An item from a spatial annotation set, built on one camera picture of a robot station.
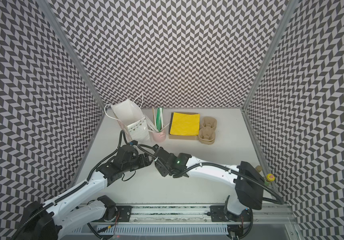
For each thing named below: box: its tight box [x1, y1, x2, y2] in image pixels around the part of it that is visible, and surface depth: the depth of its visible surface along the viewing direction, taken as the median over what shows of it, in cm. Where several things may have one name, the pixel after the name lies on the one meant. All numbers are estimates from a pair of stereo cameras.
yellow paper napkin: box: [169, 112, 201, 136], surface depth 105 cm
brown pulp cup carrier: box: [198, 116, 217, 145], surface depth 99 cm
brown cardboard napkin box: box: [168, 112, 200, 140], surface depth 102 cm
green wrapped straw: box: [156, 107, 162, 132], surface depth 96 cm
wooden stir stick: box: [152, 107, 156, 126], surface depth 96 cm
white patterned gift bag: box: [111, 98, 150, 142], surface depth 87 cm
